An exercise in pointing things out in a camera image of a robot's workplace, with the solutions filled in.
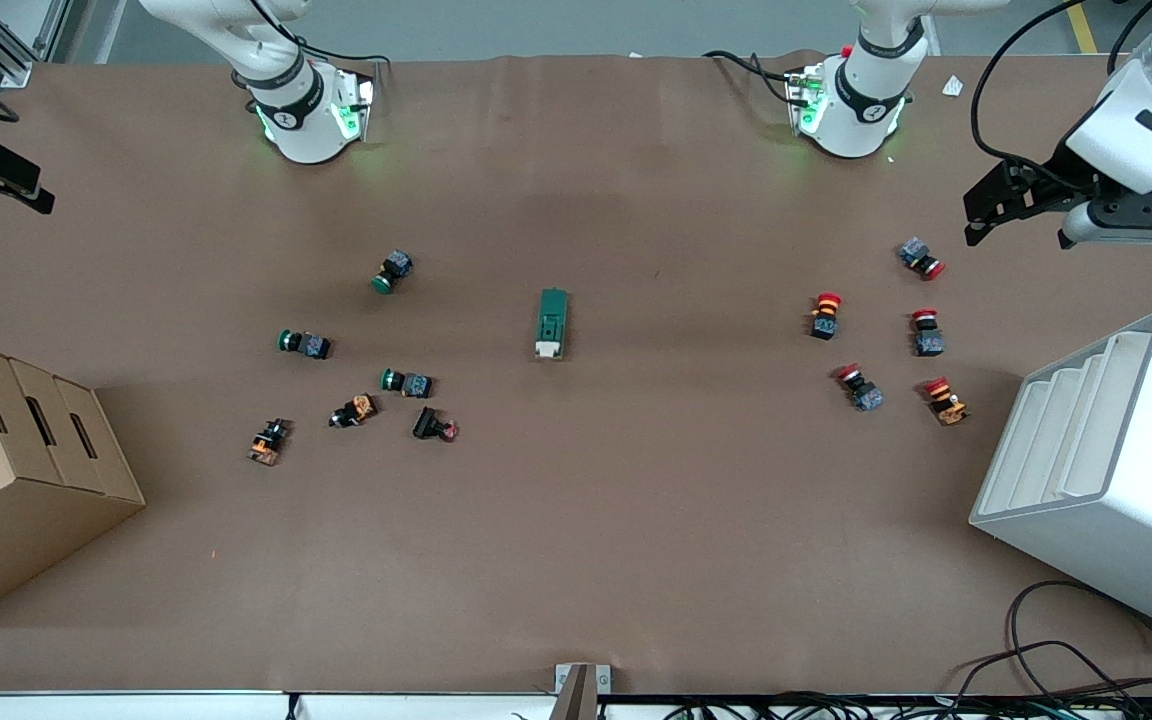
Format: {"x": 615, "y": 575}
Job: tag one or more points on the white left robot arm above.
{"x": 861, "y": 95}

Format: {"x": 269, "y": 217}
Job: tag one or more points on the aluminium profile frame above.
{"x": 6, "y": 45}

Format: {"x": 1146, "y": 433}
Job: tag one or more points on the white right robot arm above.
{"x": 301, "y": 110}

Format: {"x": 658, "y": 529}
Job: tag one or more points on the white paper scrap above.
{"x": 953, "y": 86}

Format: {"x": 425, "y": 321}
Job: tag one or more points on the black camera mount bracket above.
{"x": 1151, "y": 205}

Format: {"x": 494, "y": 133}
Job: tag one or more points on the green push button switch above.
{"x": 304, "y": 344}
{"x": 393, "y": 270}
{"x": 406, "y": 382}

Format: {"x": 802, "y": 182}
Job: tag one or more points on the black switch red indicator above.
{"x": 435, "y": 425}

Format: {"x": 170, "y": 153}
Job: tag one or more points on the green load switch white lever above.
{"x": 553, "y": 323}

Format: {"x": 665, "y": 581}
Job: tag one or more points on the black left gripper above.
{"x": 1064, "y": 174}

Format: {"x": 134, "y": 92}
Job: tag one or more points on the brown cardboard box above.
{"x": 16, "y": 500}

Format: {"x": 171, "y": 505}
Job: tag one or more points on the red mushroom button grey block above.
{"x": 860, "y": 387}
{"x": 922, "y": 257}
{"x": 927, "y": 332}

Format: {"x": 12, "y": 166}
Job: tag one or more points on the metal table edge bracket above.
{"x": 581, "y": 685}

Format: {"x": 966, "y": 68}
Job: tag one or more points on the black button orange block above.
{"x": 353, "y": 410}
{"x": 269, "y": 441}

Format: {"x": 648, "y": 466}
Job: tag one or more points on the white stepped storage rack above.
{"x": 1126, "y": 500}

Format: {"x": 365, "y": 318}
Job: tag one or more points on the red mushroom button orange block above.
{"x": 824, "y": 315}
{"x": 946, "y": 400}

